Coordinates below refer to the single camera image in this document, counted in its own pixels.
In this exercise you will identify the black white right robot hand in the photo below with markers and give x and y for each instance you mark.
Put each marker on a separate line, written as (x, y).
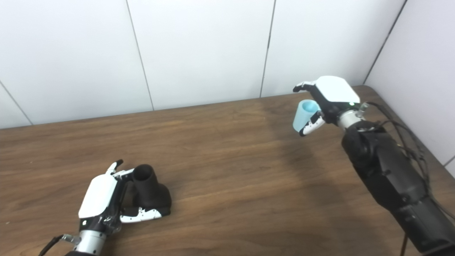
(334, 90)

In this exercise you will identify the light blue cylinder cup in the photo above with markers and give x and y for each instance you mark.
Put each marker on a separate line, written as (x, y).
(302, 117)

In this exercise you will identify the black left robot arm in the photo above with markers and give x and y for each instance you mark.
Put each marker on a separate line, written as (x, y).
(89, 243)

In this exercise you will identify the black funnel-shaped nozzle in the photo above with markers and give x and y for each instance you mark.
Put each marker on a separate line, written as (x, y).
(149, 193)

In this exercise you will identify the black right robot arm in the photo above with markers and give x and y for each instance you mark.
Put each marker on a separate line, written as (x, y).
(394, 177)

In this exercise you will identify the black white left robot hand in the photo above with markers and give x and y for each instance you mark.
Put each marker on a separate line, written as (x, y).
(97, 195)

